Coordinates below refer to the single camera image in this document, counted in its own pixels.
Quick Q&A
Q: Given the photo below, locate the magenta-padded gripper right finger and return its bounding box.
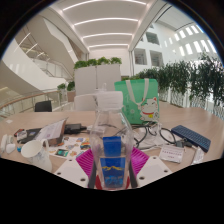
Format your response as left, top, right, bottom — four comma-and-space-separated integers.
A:
128, 146, 174, 190

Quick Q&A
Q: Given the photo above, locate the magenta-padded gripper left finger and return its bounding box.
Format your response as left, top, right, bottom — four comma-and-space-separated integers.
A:
53, 148, 98, 190

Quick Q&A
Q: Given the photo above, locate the clear blue-labelled water bottle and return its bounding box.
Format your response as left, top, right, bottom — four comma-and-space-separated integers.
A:
89, 90, 134, 191

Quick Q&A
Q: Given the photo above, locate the colourful sticker sheet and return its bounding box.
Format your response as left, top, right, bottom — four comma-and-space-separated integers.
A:
49, 135, 92, 160

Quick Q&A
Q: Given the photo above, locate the white printed card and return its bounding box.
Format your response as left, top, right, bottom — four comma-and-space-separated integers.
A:
158, 145, 185, 164

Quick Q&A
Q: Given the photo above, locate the white paper cup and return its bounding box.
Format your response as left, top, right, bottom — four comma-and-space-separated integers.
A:
20, 139, 53, 173

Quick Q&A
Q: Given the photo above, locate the black power adapter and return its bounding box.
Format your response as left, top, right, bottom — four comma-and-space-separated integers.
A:
63, 123, 83, 135

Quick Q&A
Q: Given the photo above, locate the standing open booklet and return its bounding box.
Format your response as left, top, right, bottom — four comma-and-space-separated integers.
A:
34, 118, 69, 147

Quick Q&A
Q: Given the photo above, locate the clear plastic packet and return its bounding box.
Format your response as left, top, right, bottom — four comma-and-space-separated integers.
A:
192, 146, 205, 165

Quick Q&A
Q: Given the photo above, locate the black flat wallet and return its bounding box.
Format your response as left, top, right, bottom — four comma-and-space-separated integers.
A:
19, 128, 43, 144

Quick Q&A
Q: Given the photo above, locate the white computer mouse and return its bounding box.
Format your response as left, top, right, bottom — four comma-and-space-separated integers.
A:
5, 143, 16, 155

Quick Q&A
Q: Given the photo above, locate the white chair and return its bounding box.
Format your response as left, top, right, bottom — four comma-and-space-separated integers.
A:
73, 94, 100, 112

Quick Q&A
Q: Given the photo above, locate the black chair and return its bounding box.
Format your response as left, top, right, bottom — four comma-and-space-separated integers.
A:
34, 100, 53, 113

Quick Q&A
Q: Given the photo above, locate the green cat-print tote bag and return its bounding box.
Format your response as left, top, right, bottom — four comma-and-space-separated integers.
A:
114, 78, 160, 126

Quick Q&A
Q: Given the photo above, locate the white power strip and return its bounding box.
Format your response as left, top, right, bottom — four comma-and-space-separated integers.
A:
0, 134, 8, 156

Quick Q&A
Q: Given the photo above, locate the small potted plant box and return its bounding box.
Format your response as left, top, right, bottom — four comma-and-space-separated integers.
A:
57, 80, 76, 103

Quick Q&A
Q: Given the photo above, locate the clear white-lidded shaker bottle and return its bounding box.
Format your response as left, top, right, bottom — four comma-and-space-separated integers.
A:
94, 83, 108, 95

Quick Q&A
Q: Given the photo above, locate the white planter cabinet with plants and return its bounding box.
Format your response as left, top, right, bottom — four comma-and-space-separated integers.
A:
73, 56, 123, 98

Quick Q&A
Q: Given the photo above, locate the row of green hedge plants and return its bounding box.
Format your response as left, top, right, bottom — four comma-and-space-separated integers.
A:
121, 53, 224, 112

